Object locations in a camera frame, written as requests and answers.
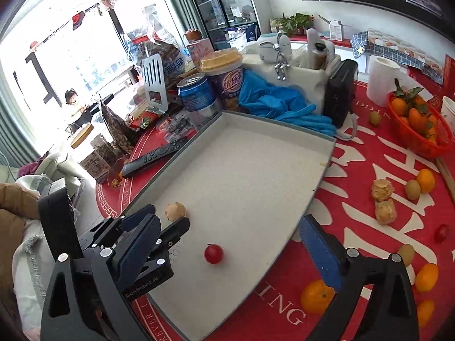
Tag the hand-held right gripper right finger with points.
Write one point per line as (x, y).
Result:
(320, 255)

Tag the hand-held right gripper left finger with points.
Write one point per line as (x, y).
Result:
(138, 252)

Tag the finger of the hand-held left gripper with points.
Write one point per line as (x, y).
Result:
(174, 231)
(106, 225)

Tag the red cherry tomato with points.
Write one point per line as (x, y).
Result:
(442, 232)
(213, 253)

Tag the grey rectangular tray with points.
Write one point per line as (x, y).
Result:
(234, 184)

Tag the person's left forearm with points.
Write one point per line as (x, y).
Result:
(14, 206)

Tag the loose orange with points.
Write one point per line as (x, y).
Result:
(316, 296)
(425, 312)
(426, 277)
(425, 180)

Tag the white sofa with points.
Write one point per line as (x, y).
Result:
(60, 174)

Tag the orange wrapper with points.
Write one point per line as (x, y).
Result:
(115, 177)

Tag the purple knit cloth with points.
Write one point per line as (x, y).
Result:
(30, 168)

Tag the white frayed cloth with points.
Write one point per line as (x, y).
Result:
(28, 273)

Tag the black remote control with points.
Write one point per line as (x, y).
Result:
(153, 157)

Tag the jar with wooden lid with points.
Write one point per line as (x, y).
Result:
(81, 135)

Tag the small brown-green kiwi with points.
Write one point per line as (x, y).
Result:
(406, 254)
(412, 189)
(374, 117)

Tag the dark patterned snack bag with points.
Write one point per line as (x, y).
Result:
(113, 128)

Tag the clear plastic packet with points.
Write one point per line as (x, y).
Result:
(177, 126)

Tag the red snack packet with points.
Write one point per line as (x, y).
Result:
(144, 122)

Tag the blue drink can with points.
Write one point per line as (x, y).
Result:
(197, 96)

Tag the curved wooden stick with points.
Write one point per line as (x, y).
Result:
(446, 177)

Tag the white slotted spatula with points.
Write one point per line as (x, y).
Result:
(155, 81)

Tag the red plastic basket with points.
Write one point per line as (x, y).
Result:
(423, 145)

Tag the purple cup with yellow lid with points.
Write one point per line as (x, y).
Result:
(227, 85)

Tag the blue rubber gloves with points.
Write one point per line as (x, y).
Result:
(277, 101)

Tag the black box appliance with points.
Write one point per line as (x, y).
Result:
(341, 92)

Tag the pile of leafy mandarins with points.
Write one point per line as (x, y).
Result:
(416, 117)

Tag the white sink box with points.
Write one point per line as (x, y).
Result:
(302, 76)

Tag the pink box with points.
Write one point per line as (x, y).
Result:
(199, 51)

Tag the clear plastic snack bag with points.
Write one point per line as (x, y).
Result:
(160, 48)

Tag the white paper towel roll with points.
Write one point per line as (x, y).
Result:
(382, 80)

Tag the white floral paper cup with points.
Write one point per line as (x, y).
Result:
(448, 112)

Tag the brown bottle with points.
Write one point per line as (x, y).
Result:
(320, 57)

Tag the chrome faucet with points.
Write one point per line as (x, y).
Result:
(282, 60)

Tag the white kettle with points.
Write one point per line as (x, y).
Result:
(268, 46)

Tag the blue checked cloth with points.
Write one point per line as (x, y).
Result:
(391, 51)

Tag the white bottle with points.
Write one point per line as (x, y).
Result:
(312, 37)

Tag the green curtain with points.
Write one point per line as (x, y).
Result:
(174, 10)

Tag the white carton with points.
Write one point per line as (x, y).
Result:
(336, 30)

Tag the glass door cabinet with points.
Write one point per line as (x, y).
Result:
(224, 3)

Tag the green potted plant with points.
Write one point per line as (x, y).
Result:
(295, 23)

